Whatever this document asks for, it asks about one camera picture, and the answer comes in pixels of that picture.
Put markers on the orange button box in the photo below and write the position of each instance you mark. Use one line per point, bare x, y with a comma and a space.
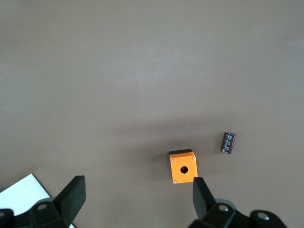
184, 169

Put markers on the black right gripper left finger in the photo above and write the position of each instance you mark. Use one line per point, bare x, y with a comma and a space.
71, 202

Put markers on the small black connector block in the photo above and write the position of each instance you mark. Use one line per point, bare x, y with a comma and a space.
228, 143

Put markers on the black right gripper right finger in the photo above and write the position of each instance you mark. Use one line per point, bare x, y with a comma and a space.
203, 202

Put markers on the white drawer cabinet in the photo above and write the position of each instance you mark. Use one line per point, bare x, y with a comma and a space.
19, 192

